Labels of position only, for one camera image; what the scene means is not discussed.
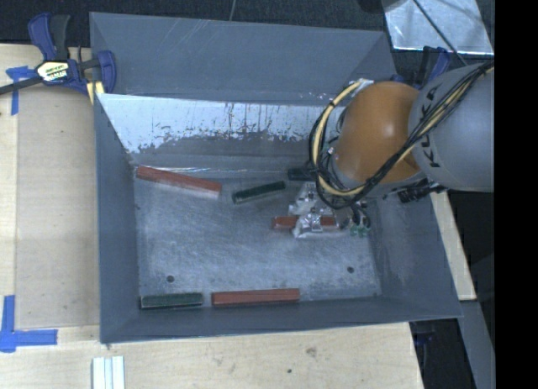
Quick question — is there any red-brown block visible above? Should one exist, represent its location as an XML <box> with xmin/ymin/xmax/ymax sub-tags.
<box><xmin>210</xmin><ymin>287</ymin><xmax>302</xmax><ymax>308</ymax></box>
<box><xmin>134</xmin><ymin>165</ymin><xmax>224</xmax><ymax>201</ymax></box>
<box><xmin>272</xmin><ymin>215</ymin><xmax>338</xmax><ymax>232</ymax></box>

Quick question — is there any dark green flat block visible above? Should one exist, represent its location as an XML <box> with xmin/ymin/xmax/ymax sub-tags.
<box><xmin>139</xmin><ymin>292</ymin><xmax>205</xmax><ymax>310</ymax></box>
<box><xmin>231</xmin><ymin>180</ymin><xmax>287</xmax><ymax>206</ymax></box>

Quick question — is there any grey metal bin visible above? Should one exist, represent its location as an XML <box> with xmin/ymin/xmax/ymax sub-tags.
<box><xmin>88</xmin><ymin>11</ymin><xmax>464</xmax><ymax>344</ymax></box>

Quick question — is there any pale wood flat board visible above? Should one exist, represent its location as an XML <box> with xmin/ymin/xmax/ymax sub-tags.
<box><xmin>13</xmin><ymin>87</ymin><xmax>103</xmax><ymax>330</ymax></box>

